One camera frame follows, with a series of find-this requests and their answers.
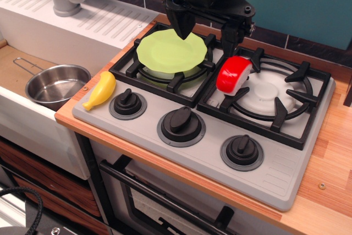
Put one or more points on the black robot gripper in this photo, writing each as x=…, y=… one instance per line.
x=234, y=15

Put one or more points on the red white salmon sushi toy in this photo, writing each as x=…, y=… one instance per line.
x=233, y=73

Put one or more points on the light green plastic plate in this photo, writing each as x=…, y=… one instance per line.
x=165, y=52

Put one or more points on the black left burner grate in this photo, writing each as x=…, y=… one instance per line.
x=184, y=88

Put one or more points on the black burner grate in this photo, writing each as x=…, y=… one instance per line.
x=184, y=88
x=280, y=101

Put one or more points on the black right burner grate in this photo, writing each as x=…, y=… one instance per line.
x=280, y=101

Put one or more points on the black middle stove knob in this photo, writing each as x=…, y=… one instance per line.
x=181, y=128

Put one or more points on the black stove knob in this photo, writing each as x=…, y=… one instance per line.
x=181, y=128
x=127, y=105
x=242, y=153

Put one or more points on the black left stove knob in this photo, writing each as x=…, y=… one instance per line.
x=127, y=105

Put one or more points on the yellow plastic banana toy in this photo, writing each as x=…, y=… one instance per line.
x=102, y=91

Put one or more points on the black right stove knob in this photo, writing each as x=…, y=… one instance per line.
x=242, y=153

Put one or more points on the grey toy stove top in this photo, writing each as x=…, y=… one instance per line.
x=274, y=183

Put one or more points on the stainless steel pot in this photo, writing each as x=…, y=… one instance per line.
x=54, y=86

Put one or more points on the white toy sink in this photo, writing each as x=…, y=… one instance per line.
x=38, y=38

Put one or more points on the toy oven door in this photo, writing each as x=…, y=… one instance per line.
x=241, y=223

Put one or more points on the black oven door handle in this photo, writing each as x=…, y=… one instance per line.
x=157, y=209

